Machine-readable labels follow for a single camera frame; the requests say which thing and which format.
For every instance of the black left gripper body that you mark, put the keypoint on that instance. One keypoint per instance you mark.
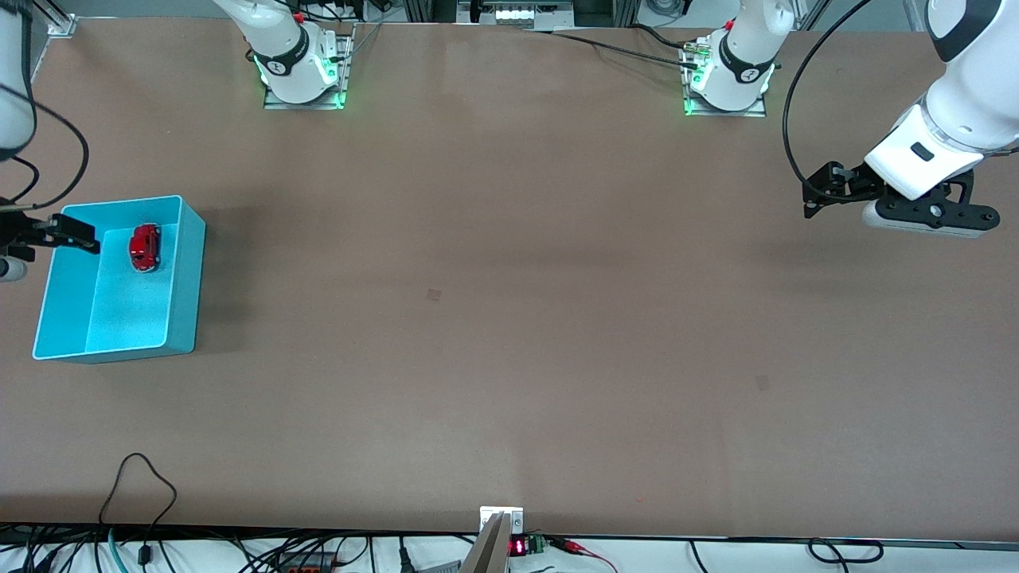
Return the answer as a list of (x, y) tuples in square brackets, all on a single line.
[(853, 182)]

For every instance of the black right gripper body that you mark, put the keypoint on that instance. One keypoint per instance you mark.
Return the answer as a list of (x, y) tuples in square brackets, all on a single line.
[(22, 232)]

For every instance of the red beetle toy car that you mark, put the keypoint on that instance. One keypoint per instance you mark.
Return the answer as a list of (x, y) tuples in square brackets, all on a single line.
[(145, 247)]

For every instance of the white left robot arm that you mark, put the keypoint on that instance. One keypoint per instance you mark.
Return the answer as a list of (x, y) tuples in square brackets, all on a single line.
[(971, 95)]

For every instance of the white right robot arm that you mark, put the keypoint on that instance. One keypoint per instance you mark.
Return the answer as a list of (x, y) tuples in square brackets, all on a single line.
[(283, 48)]

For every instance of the blue plastic box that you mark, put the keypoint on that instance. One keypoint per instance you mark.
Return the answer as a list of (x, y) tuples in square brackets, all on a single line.
[(119, 318)]

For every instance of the grey power strip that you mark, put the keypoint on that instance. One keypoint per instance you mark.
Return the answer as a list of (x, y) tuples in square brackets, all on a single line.
[(306, 563)]

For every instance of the red clip leads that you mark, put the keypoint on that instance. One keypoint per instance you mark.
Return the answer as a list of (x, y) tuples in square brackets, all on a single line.
[(575, 547)]

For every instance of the red digit display module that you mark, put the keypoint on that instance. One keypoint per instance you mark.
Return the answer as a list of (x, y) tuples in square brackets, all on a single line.
[(519, 546)]

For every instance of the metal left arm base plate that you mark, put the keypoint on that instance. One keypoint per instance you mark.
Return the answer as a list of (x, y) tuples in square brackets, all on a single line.
[(760, 110)]

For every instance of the aluminium frame profile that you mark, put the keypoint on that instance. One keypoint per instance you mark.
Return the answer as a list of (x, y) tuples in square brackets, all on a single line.
[(60, 20)]

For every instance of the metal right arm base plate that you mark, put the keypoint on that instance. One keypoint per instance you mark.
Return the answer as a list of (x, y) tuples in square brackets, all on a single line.
[(345, 64)]

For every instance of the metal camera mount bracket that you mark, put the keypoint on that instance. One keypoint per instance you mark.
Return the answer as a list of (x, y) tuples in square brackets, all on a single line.
[(493, 549)]

